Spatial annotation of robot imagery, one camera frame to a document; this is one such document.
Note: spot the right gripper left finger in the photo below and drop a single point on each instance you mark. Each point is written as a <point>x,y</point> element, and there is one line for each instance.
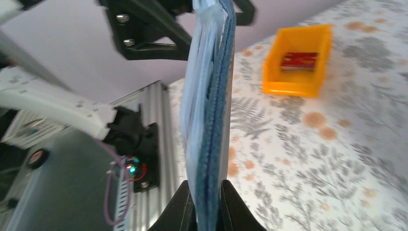
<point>179,214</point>

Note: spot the white perforated basket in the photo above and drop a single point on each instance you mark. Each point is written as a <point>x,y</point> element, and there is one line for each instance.
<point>28,129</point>

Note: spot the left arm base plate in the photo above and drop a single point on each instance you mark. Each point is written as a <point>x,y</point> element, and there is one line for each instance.
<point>143,168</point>

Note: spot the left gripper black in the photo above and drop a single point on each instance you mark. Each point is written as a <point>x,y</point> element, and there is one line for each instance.
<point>148,29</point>

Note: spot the blue leather card holder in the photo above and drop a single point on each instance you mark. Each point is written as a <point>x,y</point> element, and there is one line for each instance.
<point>207,111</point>

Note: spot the floral table mat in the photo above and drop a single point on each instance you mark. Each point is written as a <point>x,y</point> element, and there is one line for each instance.
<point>338,162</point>

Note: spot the black tape roll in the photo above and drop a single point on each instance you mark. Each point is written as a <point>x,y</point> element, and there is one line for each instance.
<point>37,158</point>

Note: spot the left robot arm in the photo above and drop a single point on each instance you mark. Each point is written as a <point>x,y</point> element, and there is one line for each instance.
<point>101,121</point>

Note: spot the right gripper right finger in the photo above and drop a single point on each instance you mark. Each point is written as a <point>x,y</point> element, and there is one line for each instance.
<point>234,215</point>

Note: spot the orange bin left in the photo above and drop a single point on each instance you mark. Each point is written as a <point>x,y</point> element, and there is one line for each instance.
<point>297,39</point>

